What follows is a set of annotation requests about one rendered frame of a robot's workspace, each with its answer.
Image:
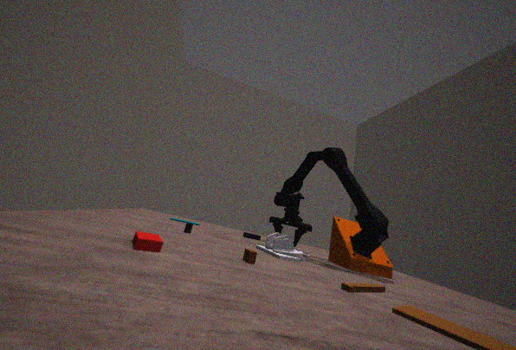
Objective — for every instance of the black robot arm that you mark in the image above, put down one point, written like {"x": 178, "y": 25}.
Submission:
{"x": 373, "y": 222}

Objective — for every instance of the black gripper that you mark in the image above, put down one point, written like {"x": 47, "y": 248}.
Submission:
{"x": 291, "y": 215}

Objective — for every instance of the red rectangular block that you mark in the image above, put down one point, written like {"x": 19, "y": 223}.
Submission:
{"x": 147, "y": 241}

